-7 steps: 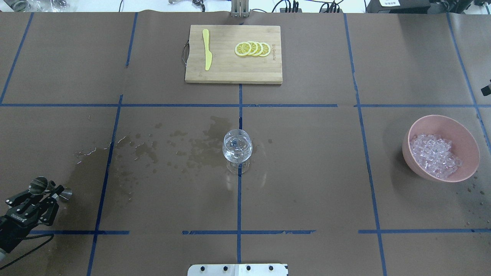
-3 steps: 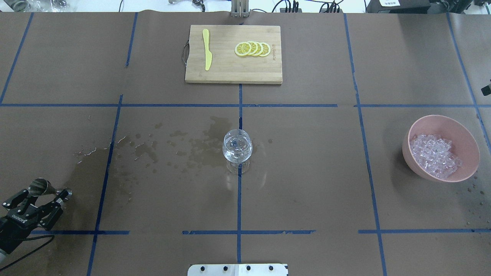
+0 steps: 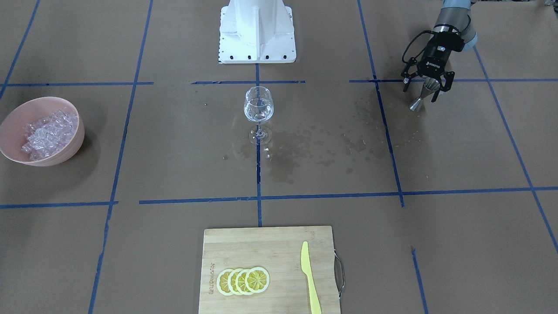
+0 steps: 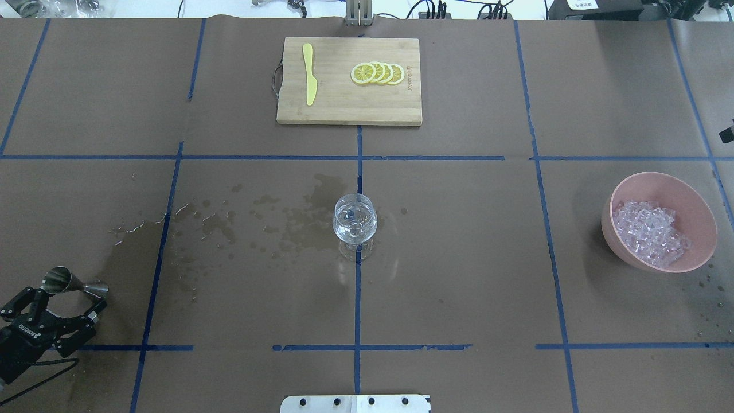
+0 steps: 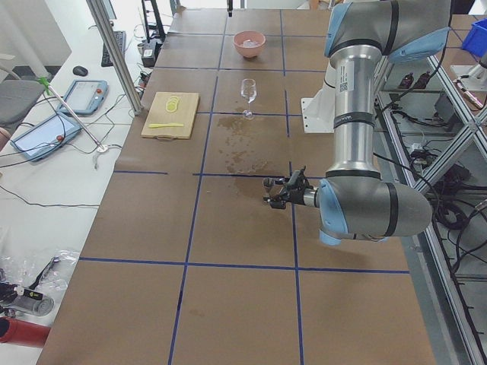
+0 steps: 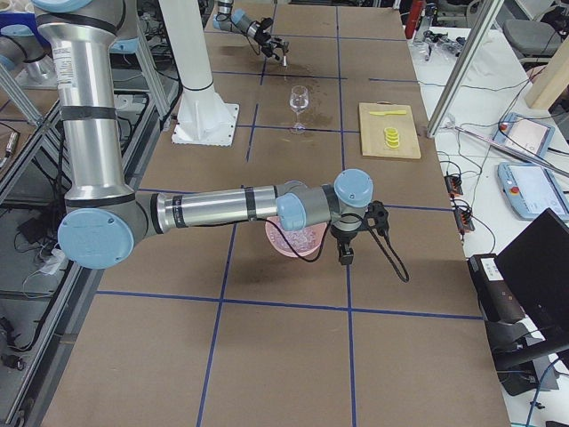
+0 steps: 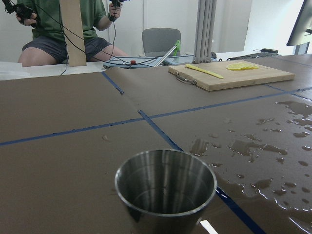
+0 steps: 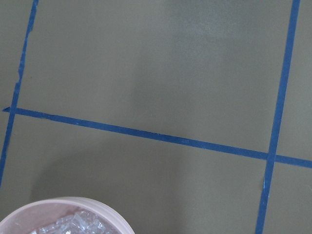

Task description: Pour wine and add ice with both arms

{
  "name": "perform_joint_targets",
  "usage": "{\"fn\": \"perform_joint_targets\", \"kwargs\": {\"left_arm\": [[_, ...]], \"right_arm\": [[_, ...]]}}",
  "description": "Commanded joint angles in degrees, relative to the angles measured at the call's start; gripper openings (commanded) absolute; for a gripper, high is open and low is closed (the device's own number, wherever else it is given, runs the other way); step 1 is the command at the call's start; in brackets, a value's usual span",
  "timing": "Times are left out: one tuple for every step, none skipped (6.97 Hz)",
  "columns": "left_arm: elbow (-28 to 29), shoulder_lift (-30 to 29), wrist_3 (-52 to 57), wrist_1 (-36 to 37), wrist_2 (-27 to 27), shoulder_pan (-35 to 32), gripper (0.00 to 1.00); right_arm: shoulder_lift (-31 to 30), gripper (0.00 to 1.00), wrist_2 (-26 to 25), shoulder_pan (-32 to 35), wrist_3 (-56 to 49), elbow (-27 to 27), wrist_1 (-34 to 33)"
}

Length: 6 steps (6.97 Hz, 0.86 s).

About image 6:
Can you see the black box device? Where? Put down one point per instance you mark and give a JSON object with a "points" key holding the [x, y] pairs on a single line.
{"points": [[497, 300]]}

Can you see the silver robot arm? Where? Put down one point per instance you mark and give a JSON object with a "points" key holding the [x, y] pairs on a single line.
{"points": [[256, 32], [105, 218]]}

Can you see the steel cocktail jigger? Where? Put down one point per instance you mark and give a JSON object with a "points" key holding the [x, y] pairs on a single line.
{"points": [[285, 50]]}

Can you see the wooden cutting board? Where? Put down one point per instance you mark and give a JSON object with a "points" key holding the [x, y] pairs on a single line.
{"points": [[372, 135]]}

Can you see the aluminium frame post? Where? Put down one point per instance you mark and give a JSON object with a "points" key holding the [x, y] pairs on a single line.
{"points": [[475, 39]]}

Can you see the blue teach pendant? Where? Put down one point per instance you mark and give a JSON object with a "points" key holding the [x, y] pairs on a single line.
{"points": [[524, 134], [530, 190]]}

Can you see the metal rod with base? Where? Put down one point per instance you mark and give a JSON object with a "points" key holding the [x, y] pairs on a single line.
{"points": [[536, 160]]}

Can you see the orange connector block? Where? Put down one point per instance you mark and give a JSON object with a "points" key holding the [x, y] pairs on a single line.
{"points": [[453, 185], [463, 219]]}

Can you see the far blue teach pendant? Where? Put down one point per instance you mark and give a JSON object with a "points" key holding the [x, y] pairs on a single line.
{"points": [[524, 134]]}

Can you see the clear wine glass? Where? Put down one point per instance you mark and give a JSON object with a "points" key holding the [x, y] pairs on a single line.
{"points": [[298, 102]]}

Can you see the white pedestal column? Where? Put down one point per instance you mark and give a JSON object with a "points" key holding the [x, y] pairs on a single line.
{"points": [[203, 118]]}

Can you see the yellow plastic knife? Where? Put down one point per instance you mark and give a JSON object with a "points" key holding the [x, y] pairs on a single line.
{"points": [[384, 113]]}

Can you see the grey office chair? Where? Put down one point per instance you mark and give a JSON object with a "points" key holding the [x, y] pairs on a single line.
{"points": [[535, 41]]}

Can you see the pink bowl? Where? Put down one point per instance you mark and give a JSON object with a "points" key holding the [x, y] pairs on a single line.
{"points": [[293, 247]]}

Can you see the near blue teach pendant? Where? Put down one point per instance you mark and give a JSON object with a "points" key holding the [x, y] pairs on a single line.
{"points": [[530, 190]]}

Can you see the clear plastic bag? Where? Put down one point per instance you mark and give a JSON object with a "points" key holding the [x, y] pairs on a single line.
{"points": [[429, 43]]}

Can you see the clear ice cubes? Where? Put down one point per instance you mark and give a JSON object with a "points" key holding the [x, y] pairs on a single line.
{"points": [[298, 239]]}

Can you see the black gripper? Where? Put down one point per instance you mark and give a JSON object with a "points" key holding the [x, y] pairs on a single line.
{"points": [[268, 45], [343, 237]]}

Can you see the red cylinder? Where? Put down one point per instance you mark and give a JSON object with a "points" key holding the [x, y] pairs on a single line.
{"points": [[413, 18]]}

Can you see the black monitor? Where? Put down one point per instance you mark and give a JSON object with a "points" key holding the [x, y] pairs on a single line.
{"points": [[535, 267]]}

